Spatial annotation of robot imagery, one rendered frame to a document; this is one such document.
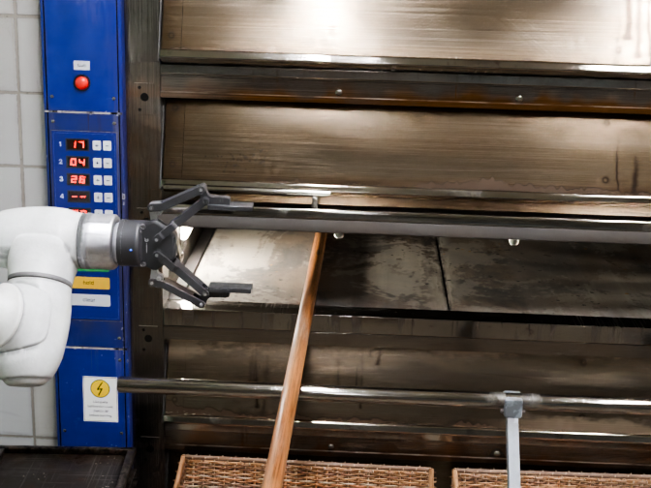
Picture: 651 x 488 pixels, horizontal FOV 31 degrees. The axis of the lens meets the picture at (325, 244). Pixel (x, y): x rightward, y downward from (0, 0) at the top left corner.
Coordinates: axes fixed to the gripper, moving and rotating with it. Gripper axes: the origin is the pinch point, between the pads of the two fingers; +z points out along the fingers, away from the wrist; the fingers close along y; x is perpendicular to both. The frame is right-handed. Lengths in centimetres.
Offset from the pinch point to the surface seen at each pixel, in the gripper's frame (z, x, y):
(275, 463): 7.1, 18.5, 28.1
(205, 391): -9.1, -17.2, 32.9
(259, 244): -9, -104, 31
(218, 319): -12, -55, 33
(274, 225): 0.7, -40.4, 7.5
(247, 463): -5, -51, 65
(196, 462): -17, -51, 65
